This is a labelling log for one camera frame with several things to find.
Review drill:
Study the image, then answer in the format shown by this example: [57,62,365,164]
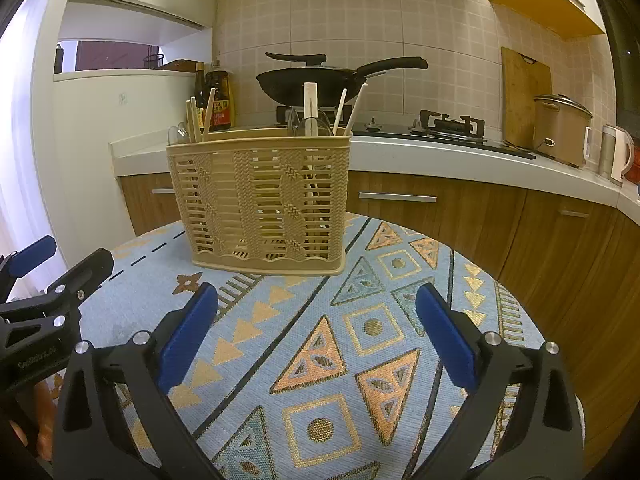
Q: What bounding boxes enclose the person's left hand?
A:
[10,380,56,462]

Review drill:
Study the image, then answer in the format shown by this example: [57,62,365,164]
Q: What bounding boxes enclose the white electric kettle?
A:
[598,125,634,185]

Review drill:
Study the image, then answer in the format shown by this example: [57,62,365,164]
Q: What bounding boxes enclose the beige plastic utensil basket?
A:
[166,128,350,275]

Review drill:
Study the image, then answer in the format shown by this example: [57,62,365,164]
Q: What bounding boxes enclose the black wok with handle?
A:
[256,52,428,107]

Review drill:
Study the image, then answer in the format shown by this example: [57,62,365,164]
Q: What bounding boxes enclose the sauce bottles on counter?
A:
[194,62,234,132]

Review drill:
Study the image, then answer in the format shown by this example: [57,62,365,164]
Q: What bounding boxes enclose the wooden cutting board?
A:
[500,47,552,150]

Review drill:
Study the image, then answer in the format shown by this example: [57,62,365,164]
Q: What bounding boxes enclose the clear plastic spoon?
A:
[167,122,190,145]

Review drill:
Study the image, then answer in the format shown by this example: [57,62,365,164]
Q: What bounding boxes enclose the wooden chopstick pair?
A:
[303,82,319,136]
[331,80,370,137]

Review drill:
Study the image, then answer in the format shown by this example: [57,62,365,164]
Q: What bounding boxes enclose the brown rice cooker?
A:
[533,94,593,168]

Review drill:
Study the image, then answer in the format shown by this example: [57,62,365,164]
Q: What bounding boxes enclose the black gas stove top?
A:
[352,110,536,160]

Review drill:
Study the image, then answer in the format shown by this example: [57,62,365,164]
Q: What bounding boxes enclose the blue patterned round tablecloth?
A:
[80,214,548,479]

